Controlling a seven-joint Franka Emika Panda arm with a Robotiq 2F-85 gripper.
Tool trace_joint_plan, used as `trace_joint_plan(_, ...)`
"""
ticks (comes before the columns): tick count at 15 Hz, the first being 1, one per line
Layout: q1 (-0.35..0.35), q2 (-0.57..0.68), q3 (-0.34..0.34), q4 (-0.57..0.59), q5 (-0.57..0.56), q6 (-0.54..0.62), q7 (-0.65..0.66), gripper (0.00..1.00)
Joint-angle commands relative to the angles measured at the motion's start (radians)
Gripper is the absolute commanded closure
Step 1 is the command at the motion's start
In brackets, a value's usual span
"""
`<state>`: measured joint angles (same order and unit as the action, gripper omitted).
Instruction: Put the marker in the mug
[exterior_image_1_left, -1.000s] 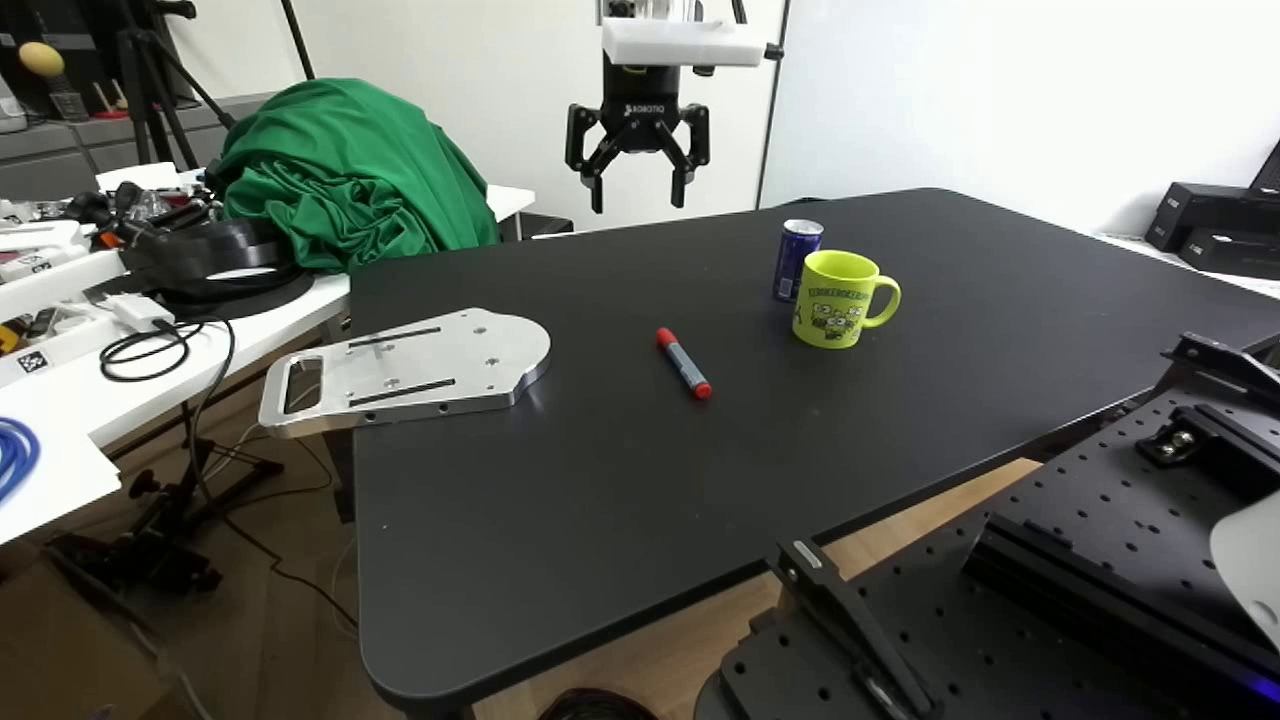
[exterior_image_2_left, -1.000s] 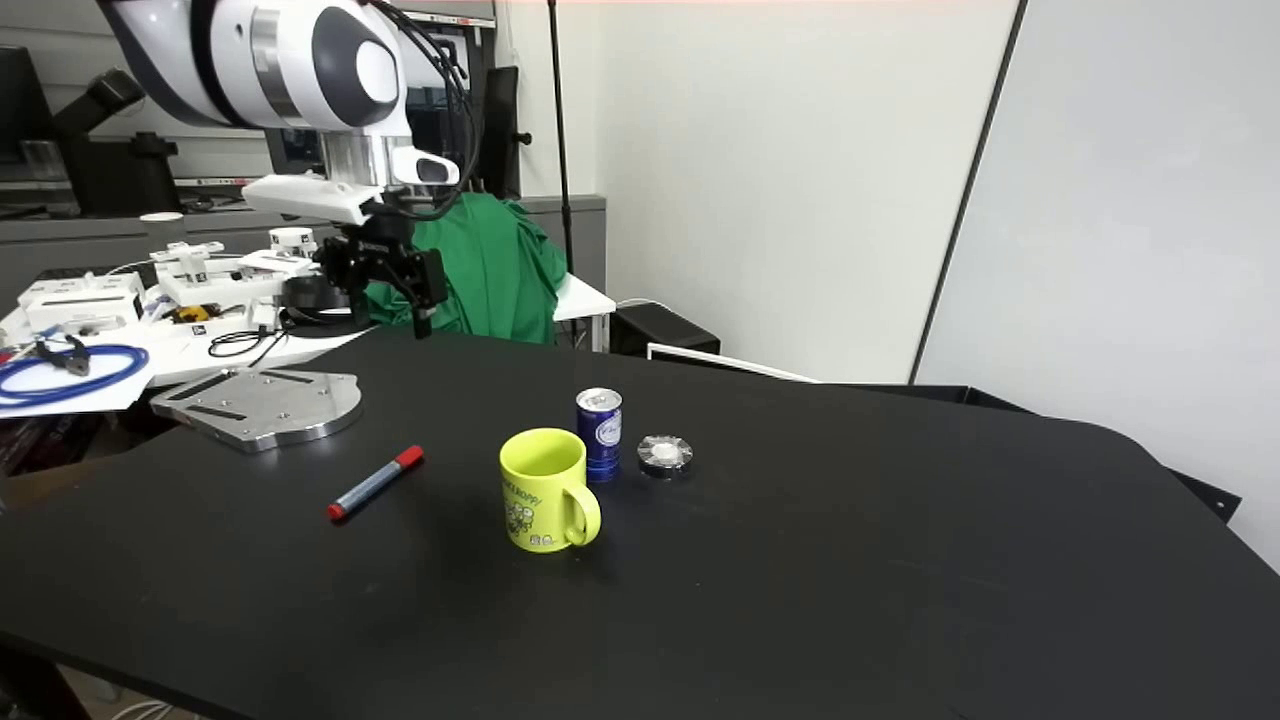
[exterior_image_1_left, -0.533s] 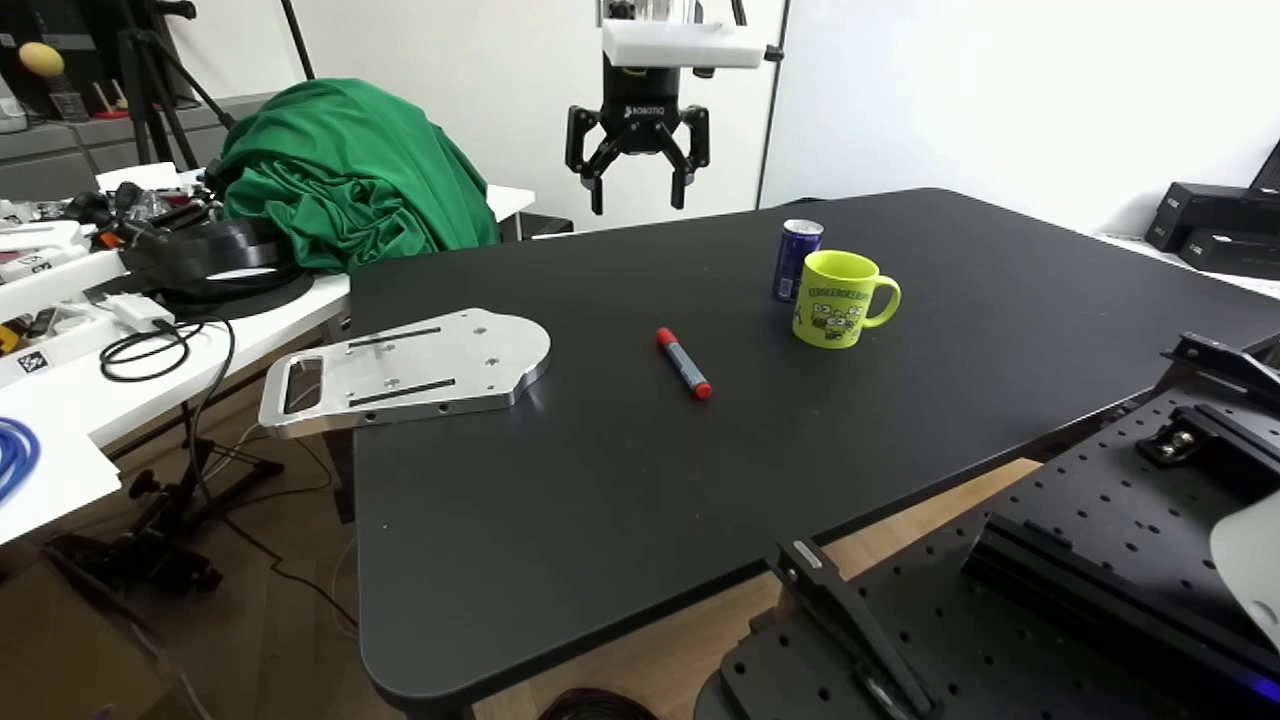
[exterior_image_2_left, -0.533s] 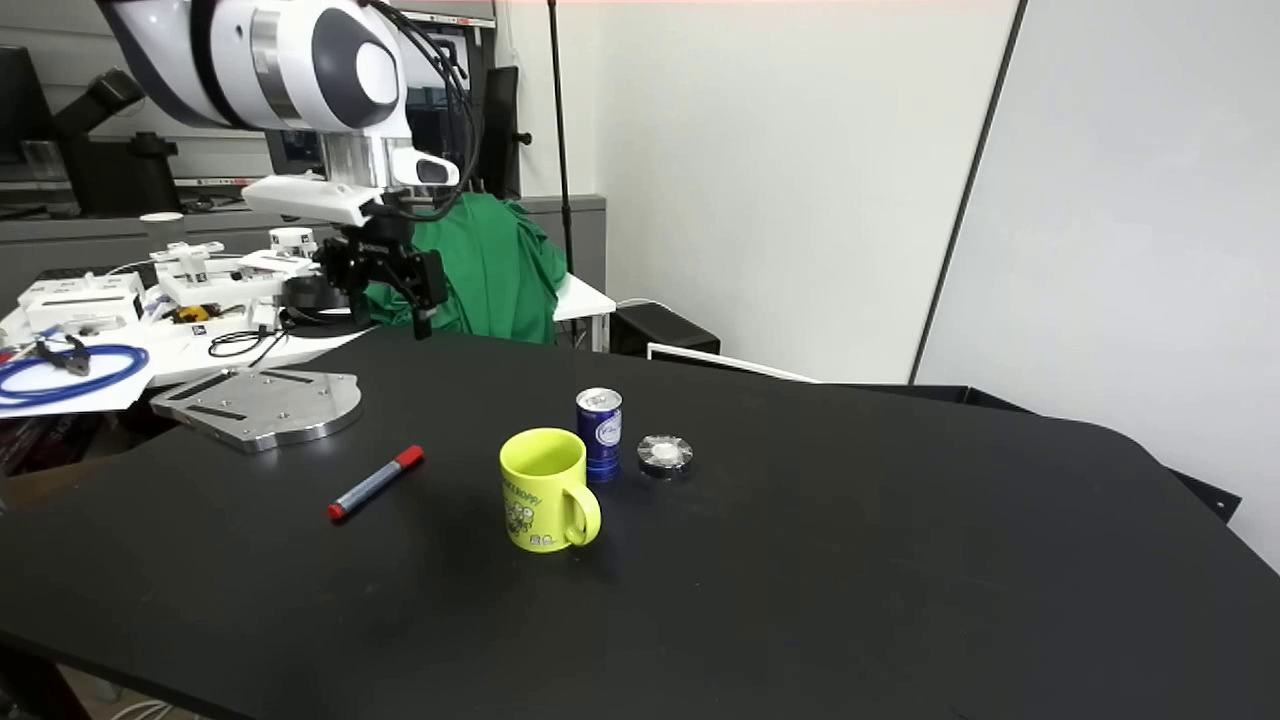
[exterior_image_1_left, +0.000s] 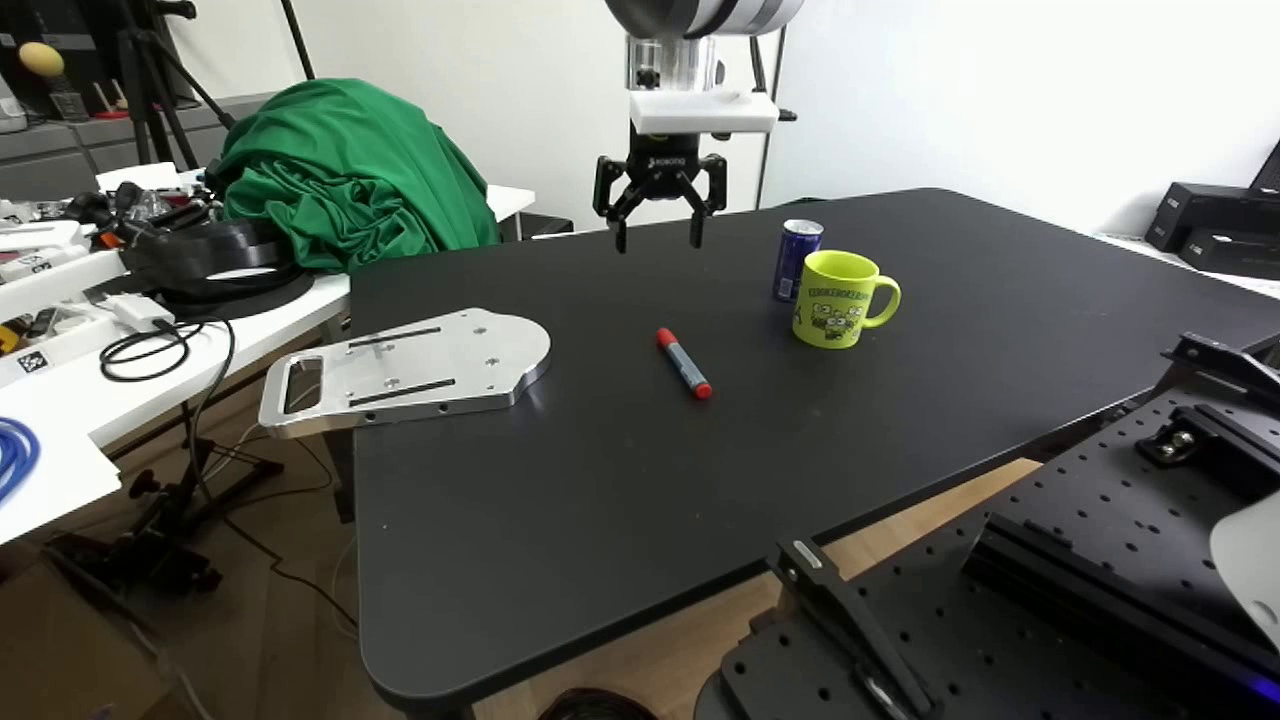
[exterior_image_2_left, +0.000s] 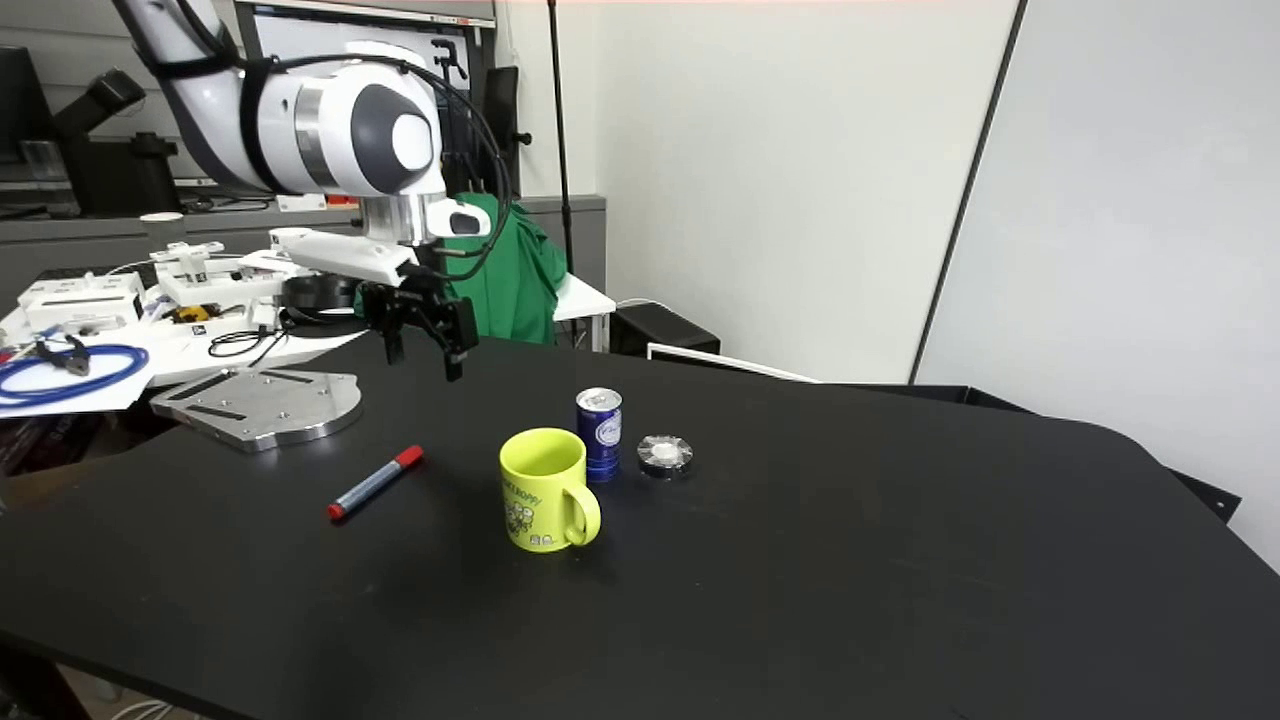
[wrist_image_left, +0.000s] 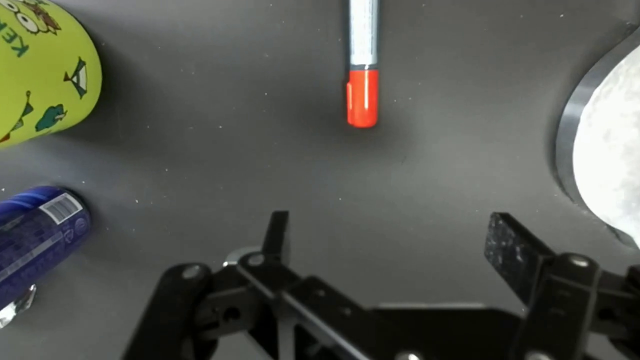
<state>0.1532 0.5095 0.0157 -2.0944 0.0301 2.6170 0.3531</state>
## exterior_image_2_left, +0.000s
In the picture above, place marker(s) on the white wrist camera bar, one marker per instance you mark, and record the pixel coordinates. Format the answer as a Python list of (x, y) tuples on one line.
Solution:
[(342, 253)]

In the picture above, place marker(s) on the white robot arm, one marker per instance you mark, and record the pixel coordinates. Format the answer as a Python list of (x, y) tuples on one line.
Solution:
[(335, 127)]

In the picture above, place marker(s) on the white plastic apparatus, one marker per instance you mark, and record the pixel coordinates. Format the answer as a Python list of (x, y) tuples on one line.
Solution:
[(72, 300)]

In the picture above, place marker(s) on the grey metal base plate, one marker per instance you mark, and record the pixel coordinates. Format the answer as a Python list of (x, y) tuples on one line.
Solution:
[(281, 406)]

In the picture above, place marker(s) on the yellow green mug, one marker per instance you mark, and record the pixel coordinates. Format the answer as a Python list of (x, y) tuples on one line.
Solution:
[(542, 506)]

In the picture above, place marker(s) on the black headset bundle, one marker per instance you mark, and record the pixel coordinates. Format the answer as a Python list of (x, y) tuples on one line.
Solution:
[(316, 304)]

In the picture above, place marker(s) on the white mechanical assembly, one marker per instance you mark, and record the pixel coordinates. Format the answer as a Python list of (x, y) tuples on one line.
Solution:
[(214, 283)]

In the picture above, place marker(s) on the blue drink can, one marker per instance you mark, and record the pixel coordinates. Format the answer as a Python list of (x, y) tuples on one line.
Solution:
[(603, 434)]

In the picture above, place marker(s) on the red capped grey marker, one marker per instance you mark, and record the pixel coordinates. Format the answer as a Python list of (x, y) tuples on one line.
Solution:
[(378, 481)]

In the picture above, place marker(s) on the black articulated stand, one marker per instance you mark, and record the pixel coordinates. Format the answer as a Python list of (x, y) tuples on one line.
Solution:
[(114, 172)]

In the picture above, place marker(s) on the dark computer monitor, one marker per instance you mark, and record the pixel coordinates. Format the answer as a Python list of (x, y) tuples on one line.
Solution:
[(374, 35)]

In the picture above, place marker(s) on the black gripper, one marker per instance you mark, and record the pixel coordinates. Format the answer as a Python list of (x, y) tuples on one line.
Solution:
[(422, 293)]

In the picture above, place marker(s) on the black clip device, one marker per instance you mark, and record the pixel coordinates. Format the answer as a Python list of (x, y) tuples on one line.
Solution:
[(66, 348)]

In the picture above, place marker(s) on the green cloth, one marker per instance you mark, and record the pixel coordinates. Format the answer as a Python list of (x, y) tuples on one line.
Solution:
[(522, 285)]

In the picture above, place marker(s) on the grey desk partition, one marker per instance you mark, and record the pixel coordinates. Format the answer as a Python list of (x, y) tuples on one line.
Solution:
[(83, 240)]

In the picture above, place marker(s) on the thin black vertical pole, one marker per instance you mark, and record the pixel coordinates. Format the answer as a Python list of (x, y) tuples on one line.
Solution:
[(558, 133)]

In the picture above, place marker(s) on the white work table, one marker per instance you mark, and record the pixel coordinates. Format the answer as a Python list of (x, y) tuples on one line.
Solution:
[(183, 348)]

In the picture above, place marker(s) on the small silver object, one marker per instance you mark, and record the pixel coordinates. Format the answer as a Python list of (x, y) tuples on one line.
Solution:
[(664, 454)]

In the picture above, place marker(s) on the black upright stand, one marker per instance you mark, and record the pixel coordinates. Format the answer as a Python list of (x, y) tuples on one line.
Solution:
[(504, 127)]

